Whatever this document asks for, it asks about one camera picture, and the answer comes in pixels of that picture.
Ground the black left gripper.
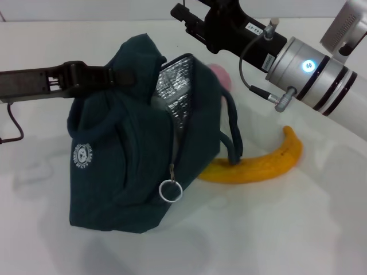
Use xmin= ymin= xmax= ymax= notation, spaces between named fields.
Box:
xmin=0 ymin=60 xmax=136 ymax=103

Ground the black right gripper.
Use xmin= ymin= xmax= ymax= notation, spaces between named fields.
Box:
xmin=170 ymin=0 xmax=289 ymax=74

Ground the dark teal fabric lunch bag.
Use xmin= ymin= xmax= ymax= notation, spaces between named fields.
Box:
xmin=66 ymin=33 xmax=244 ymax=234

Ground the yellow banana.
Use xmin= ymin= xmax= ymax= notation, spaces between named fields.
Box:
xmin=197 ymin=125 xmax=304 ymax=184

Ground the pink toy peach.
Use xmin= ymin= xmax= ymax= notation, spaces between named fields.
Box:
xmin=208 ymin=63 xmax=232 ymax=92

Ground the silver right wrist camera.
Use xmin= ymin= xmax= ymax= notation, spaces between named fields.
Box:
xmin=319 ymin=0 xmax=367 ymax=65

